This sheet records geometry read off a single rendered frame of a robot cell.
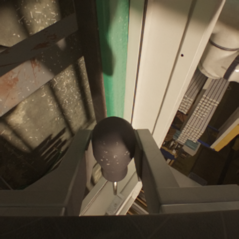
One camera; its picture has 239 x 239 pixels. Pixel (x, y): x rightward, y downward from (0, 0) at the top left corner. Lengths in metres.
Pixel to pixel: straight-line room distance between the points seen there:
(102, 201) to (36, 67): 0.32
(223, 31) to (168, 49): 0.72
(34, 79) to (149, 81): 0.14
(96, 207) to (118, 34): 0.34
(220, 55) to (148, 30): 0.77
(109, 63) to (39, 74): 0.07
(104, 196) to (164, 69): 0.30
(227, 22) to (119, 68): 0.73
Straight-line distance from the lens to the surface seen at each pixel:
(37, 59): 0.18
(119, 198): 0.41
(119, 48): 0.20
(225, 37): 0.92
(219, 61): 0.97
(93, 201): 0.42
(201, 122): 4.94
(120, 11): 0.18
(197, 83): 4.84
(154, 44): 0.22
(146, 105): 0.28
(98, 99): 0.25
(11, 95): 0.18
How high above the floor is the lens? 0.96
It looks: 20 degrees down
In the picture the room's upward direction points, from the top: 121 degrees clockwise
